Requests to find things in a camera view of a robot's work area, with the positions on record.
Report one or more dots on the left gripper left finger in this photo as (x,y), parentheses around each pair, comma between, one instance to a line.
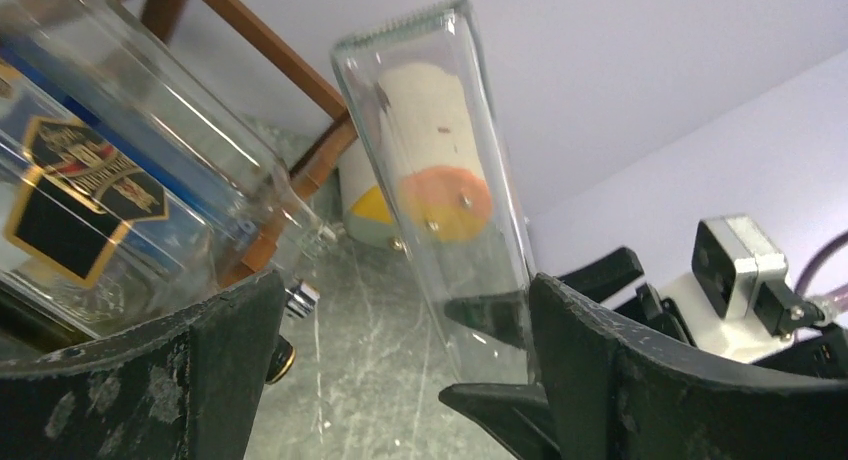
(184,386)

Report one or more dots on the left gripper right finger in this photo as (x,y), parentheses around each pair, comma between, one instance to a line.
(620,390)

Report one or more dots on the clear bottle black gold cap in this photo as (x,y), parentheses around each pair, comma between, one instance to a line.
(91,243)

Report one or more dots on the small clear glass bottle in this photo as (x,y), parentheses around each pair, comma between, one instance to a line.
(129,86)

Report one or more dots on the blue glass bottle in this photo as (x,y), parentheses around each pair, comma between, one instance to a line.
(107,219)

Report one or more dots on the brown wooden wine rack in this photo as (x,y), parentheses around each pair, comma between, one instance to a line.
(266,59)

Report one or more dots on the cream orange yellow drawer cabinet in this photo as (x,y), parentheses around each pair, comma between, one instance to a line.
(416,113)

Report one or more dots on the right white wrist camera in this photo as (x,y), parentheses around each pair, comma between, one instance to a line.
(735,301)

